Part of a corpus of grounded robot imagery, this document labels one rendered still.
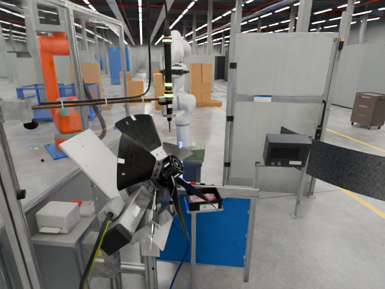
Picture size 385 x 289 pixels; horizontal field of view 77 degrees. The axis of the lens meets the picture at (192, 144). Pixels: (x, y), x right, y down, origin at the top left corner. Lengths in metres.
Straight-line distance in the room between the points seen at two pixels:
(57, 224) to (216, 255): 1.23
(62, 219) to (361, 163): 2.37
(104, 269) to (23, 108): 0.88
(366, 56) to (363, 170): 8.30
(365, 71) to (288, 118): 7.79
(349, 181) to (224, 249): 1.36
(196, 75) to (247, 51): 6.47
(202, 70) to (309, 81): 6.60
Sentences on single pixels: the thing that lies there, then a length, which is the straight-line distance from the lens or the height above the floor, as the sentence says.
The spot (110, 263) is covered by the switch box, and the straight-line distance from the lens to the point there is 1.44.
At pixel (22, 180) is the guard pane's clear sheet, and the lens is 1.49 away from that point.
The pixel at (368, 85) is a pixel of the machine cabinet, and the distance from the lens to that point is 11.00.
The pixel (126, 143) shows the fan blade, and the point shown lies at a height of 1.40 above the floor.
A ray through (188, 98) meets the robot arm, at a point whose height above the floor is 1.43.
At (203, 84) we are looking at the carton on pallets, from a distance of 9.47.
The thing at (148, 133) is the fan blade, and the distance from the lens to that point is 1.28.
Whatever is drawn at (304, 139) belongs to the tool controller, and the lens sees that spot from 1.69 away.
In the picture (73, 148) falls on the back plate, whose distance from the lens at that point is 1.22.
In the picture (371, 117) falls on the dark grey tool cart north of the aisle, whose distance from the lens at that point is 7.71.
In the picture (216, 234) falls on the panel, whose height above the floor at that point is 0.44.
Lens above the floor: 1.71
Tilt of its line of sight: 19 degrees down
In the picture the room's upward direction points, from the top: straight up
